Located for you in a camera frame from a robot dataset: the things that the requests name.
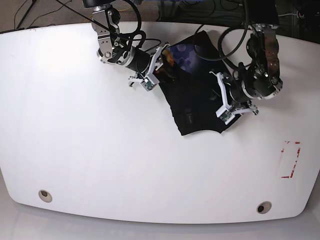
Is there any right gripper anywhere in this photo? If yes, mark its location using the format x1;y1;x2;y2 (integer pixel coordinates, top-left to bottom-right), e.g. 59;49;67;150
127;42;179;87

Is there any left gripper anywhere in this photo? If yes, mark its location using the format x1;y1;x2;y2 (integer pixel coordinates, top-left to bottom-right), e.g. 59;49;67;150
209;70;259;120

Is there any black t-shirt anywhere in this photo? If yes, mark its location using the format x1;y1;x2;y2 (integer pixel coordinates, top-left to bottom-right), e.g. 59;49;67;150
159;30;230;136

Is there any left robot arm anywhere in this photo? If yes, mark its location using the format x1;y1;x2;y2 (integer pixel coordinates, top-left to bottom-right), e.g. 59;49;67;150
195;0;283;125

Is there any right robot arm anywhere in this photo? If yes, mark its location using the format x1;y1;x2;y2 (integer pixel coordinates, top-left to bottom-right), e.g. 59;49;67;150
82;0;176;91

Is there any red tape rectangle marking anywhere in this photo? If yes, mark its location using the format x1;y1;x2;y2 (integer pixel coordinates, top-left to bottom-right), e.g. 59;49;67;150
277;141;302;179

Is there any right table grommet hole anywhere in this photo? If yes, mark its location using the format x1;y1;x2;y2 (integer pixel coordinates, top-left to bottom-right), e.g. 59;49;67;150
256;201;272;215

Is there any table grommet hole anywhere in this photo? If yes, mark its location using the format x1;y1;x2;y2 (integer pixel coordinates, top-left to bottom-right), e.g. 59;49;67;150
38;190;53;203
256;201;272;215

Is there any left table grommet hole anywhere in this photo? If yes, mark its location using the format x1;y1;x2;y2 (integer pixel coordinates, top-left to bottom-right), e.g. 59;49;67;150
38;190;53;203

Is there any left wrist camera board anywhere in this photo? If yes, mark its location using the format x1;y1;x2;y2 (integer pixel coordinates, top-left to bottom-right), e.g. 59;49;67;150
219;110;236;125

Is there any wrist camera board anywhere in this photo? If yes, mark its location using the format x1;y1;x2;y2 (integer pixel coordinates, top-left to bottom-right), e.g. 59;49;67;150
141;79;157;92
219;110;236;125

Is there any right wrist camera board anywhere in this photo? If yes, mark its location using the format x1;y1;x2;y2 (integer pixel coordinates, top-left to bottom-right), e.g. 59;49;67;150
141;79;157;92

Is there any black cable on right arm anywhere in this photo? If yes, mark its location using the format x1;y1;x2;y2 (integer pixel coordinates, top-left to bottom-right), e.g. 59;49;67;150
56;0;166;58

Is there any yellow cable on floor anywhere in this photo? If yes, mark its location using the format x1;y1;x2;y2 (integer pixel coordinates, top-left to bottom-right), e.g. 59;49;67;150
87;0;135;21

